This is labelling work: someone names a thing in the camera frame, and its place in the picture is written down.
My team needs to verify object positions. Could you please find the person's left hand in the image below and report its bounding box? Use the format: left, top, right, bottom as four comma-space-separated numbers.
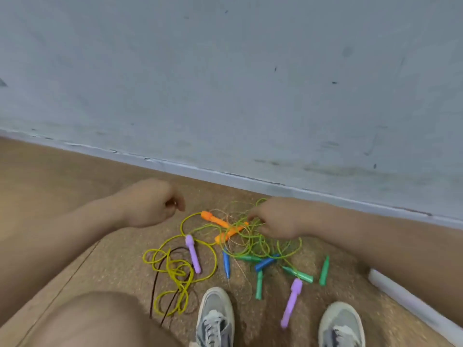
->
120, 178, 186, 229

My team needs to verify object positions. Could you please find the person's right forearm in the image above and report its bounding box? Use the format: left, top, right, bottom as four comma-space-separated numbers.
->
300, 202, 463, 328

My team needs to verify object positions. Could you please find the white plastic pipe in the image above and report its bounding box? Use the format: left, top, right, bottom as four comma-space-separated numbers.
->
368, 269, 463, 339

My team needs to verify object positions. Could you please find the purple jump rope handle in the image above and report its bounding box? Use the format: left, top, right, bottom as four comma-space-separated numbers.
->
280, 278, 303, 329
185, 234, 202, 274

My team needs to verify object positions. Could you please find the green jump rope cord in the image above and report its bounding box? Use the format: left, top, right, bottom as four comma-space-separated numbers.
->
220, 198, 303, 261

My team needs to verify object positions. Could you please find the thin beige jump rope cord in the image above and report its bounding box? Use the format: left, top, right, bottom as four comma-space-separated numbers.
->
201, 201, 254, 305

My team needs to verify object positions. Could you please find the person's grey sneaker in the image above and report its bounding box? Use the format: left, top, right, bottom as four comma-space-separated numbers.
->
318, 301, 366, 347
195, 287, 236, 347

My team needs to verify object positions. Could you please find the yellow jump rope cord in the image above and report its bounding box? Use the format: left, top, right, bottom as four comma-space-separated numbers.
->
142, 212, 218, 317

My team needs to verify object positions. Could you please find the person's left grey sneaker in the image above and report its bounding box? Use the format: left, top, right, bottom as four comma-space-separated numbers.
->
195, 287, 236, 347

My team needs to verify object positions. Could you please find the orange jump rope handle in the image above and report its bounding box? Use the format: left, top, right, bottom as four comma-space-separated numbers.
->
201, 211, 231, 229
214, 222, 250, 245

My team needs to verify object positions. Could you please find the person's right hand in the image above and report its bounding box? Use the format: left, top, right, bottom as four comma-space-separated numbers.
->
247, 197, 314, 241

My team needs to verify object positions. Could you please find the person's left forearm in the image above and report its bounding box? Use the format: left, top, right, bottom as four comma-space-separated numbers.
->
0, 196, 127, 326

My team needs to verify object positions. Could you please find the black jump rope cord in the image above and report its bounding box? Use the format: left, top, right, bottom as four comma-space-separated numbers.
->
149, 246, 193, 328

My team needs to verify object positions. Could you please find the person's left leg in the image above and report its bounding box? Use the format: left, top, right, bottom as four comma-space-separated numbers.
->
22, 291, 190, 347

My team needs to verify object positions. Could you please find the person's right grey sneaker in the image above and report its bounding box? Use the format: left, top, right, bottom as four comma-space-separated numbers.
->
318, 301, 366, 347

